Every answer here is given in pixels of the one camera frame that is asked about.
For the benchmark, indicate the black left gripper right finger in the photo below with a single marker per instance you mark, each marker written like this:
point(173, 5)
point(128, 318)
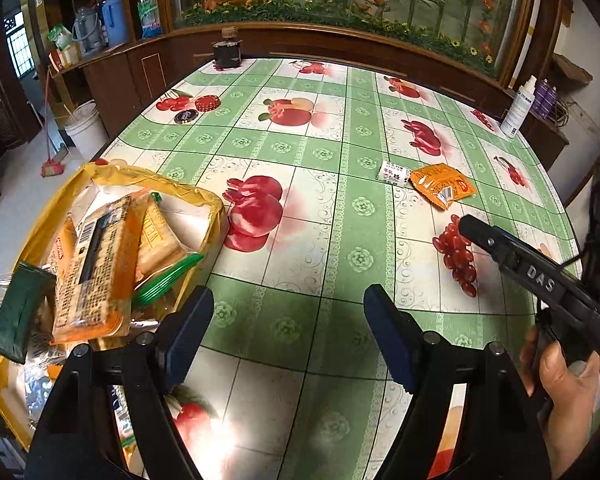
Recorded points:
point(499, 436)

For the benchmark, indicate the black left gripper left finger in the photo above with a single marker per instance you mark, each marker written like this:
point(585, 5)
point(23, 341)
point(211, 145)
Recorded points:
point(77, 436)

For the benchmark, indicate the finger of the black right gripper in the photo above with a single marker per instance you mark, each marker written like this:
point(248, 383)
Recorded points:
point(514, 257)

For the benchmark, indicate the clear silver snack packet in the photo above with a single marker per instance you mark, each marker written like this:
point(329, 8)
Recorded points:
point(41, 320)

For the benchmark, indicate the orange cracker packet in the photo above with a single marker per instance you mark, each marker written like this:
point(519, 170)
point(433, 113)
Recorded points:
point(94, 300)

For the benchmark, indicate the small orange snack pouch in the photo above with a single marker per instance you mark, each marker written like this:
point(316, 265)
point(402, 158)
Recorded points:
point(442, 185)

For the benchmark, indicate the green wafer cracker packet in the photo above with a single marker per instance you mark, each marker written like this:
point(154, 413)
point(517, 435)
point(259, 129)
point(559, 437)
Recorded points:
point(162, 259)

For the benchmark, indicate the person's right hand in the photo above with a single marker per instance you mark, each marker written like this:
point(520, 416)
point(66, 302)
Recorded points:
point(567, 431)

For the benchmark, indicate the yellow cheese cracker packet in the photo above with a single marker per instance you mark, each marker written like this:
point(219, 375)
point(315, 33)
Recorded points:
point(63, 247)

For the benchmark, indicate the white spray bottle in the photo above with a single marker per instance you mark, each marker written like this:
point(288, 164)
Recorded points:
point(519, 109)

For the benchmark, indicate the purple bottles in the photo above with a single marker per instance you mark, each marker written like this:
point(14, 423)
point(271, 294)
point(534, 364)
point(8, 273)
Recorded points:
point(545, 99)

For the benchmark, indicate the small white candy wrapper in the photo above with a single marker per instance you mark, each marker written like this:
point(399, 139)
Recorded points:
point(393, 174)

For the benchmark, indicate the yellow snack tray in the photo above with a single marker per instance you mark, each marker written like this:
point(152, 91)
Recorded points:
point(196, 216)

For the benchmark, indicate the green fruit pattern tablecloth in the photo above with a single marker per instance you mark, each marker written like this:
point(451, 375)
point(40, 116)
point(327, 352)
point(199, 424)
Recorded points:
point(289, 382)

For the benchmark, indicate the white plastic bucket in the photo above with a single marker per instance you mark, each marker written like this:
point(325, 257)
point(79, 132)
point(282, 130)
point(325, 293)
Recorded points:
point(86, 130)

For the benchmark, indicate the wooden cabinet counter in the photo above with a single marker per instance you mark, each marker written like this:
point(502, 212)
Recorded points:
point(128, 78)

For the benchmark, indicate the grey plastic jug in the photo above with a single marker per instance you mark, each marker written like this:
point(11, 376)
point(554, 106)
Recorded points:
point(87, 32)

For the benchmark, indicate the blue plastic jug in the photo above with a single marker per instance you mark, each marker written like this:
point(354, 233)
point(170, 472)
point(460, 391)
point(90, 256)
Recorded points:
point(115, 22)

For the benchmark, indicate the green white bag on shelf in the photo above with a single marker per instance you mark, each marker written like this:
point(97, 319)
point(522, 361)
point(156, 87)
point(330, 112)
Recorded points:
point(149, 15)

